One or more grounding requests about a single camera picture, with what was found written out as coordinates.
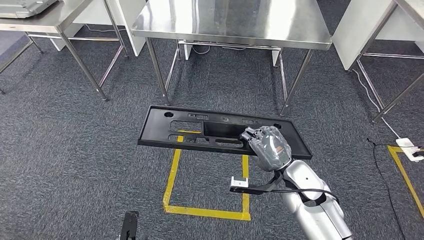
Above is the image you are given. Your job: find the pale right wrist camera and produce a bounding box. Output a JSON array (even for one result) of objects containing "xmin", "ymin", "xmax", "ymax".
[{"xmin": 230, "ymin": 176, "xmax": 249, "ymax": 190}]

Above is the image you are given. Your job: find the yellow floor tape outline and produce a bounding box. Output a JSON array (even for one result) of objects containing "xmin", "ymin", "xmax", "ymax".
[
  {"xmin": 162, "ymin": 130, "xmax": 252, "ymax": 222},
  {"xmin": 386, "ymin": 145, "xmax": 424, "ymax": 220}
]

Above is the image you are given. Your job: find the white floor cable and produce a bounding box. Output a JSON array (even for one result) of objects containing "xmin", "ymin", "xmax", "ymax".
[{"xmin": 351, "ymin": 68, "xmax": 403, "ymax": 140}]

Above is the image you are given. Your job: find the black plastic plate bracket part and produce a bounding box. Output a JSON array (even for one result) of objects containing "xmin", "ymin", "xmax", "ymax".
[{"xmin": 137, "ymin": 104, "xmax": 313, "ymax": 161}]

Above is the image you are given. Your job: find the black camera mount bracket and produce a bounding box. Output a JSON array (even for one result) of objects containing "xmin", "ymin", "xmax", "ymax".
[{"xmin": 229, "ymin": 170, "xmax": 286, "ymax": 196}]

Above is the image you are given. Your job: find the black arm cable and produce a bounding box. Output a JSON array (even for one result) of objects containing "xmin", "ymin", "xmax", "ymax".
[{"xmin": 264, "ymin": 188, "xmax": 340, "ymax": 205}]

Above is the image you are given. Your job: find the stainless steel workbench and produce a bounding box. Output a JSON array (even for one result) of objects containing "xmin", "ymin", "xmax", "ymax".
[{"xmin": 131, "ymin": 0, "xmax": 333, "ymax": 117}]

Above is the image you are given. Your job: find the black floor cable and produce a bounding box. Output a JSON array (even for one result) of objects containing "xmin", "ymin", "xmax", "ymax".
[{"xmin": 366, "ymin": 138, "xmax": 408, "ymax": 240}]

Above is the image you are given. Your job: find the black robot left foot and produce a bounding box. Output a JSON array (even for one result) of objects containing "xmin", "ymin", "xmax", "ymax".
[{"xmin": 119, "ymin": 210, "xmax": 140, "ymax": 240}]

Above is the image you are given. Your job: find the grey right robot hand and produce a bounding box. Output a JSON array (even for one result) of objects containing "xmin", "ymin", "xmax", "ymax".
[{"xmin": 240, "ymin": 125, "xmax": 293, "ymax": 172}]

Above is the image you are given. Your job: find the grey metal plate part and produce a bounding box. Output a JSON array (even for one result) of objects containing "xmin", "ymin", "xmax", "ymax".
[{"xmin": 0, "ymin": 0, "xmax": 60, "ymax": 19}]

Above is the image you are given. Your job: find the white power strip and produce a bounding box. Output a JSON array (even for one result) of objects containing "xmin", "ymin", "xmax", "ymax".
[{"xmin": 395, "ymin": 137, "xmax": 424, "ymax": 163}]

